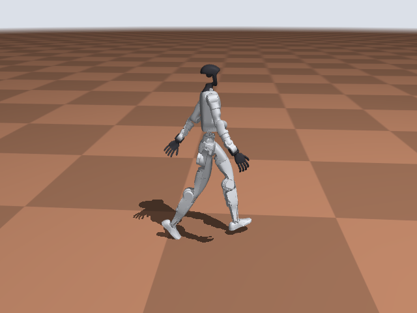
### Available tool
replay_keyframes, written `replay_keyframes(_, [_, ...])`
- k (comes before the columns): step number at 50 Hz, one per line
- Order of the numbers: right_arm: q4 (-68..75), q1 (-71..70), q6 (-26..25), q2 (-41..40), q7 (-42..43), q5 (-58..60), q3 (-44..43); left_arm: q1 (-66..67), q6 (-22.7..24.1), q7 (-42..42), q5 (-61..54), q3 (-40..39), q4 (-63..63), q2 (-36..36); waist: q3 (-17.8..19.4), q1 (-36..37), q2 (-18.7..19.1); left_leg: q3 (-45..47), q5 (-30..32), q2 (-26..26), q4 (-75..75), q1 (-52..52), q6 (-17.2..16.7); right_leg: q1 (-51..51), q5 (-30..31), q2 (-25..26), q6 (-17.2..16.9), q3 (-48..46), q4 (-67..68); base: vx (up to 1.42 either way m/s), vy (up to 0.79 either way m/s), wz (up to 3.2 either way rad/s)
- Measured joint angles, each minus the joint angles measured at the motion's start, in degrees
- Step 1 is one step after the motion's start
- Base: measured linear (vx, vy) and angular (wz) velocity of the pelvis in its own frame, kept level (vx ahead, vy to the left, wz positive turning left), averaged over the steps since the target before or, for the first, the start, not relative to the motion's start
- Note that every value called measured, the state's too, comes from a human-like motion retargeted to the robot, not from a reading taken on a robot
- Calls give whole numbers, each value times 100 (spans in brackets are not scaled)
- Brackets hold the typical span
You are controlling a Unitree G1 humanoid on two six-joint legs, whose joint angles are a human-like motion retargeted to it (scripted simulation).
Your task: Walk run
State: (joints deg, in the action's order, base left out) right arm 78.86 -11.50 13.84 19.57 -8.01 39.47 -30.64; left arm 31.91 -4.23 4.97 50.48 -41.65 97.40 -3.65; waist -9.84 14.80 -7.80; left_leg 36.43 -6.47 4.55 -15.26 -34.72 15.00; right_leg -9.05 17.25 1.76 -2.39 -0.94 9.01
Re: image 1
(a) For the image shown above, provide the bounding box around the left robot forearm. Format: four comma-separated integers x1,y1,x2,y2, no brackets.
177,116,194,142

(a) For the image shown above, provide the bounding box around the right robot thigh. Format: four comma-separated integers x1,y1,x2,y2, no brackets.
183,149,212,200

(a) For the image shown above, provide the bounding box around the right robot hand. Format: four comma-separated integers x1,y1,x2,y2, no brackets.
228,148,249,172

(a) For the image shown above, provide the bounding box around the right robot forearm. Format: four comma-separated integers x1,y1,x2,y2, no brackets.
216,121,237,153

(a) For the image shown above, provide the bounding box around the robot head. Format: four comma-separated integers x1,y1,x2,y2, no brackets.
200,65,220,92

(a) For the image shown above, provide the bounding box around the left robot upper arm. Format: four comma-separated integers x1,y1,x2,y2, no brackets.
190,101,201,123

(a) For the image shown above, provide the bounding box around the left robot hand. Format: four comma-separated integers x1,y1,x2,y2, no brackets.
164,134,184,157

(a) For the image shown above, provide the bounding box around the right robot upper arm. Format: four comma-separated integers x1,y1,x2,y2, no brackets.
207,93,227,129

